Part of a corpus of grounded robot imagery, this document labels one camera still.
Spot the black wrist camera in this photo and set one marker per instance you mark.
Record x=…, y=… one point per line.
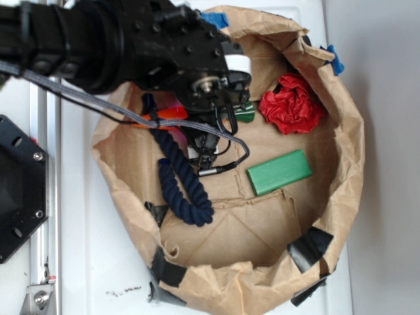
x=203, y=146

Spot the metal corner bracket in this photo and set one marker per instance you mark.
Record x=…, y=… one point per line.
x=37, y=299

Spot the brown paper bag tray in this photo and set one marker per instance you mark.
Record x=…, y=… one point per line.
x=239, y=263

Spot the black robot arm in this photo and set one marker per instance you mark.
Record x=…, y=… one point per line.
x=99, y=45

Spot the blue tape right edge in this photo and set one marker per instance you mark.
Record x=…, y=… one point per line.
x=336, y=64

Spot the aluminium rail frame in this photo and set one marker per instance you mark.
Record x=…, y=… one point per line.
x=44, y=251

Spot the crumpled red paper ball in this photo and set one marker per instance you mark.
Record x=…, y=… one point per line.
x=292, y=109

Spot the black tape lower right edge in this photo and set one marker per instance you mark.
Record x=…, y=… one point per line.
x=303, y=295

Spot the orange toy carrot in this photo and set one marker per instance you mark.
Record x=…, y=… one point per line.
x=244, y=113

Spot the blue tape edge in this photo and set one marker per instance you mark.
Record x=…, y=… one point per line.
x=336, y=64
x=218, y=19

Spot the black tape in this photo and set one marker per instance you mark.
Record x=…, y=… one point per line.
x=158, y=212
x=307, y=250
x=168, y=273

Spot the green rectangular block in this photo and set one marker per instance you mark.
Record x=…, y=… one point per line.
x=278, y=172

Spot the black tape bottom right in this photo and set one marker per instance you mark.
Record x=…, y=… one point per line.
x=307, y=250

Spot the white plastic board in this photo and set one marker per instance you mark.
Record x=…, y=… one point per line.
x=101, y=271

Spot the black tape bottom left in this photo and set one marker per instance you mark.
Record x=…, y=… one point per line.
x=168, y=273

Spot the blue tape top edge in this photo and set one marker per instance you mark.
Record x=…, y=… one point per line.
x=218, y=19

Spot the black tape inner left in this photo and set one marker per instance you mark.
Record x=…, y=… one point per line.
x=158, y=212

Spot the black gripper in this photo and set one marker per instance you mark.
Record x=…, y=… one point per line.
x=172, y=48

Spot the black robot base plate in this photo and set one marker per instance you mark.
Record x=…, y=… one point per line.
x=23, y=188

